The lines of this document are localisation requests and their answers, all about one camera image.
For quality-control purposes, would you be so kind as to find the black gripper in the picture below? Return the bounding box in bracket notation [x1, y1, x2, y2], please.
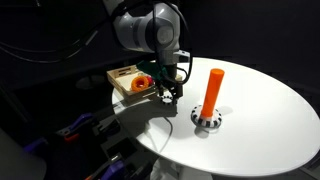
[158, 65, 183, 99]

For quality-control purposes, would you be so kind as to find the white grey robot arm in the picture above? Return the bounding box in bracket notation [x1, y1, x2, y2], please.
[102, 0, 184, 99]

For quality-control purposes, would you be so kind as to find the wooden slatted tray box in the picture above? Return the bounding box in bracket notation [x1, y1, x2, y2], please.
[106, 64, 183, 104]

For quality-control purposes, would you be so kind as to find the purple orange clamp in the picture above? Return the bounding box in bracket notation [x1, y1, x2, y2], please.
[56, 113, 93, 143]

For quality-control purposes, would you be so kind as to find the green camera mount bracket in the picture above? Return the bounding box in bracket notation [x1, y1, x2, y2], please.
[136, 61, 166, 81]

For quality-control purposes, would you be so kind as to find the orange ring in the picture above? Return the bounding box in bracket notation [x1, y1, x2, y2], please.
[130, 75, 150, 93]

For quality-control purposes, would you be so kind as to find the orange peg post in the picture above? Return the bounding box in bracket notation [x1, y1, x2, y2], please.
[201, 68, 224, 118]

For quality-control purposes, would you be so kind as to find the white table pedestal base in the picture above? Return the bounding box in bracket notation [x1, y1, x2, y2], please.
[150, 158, 213, 180]

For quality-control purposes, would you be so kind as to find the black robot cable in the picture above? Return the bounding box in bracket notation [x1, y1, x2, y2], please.
[151, 1, 194, 86]

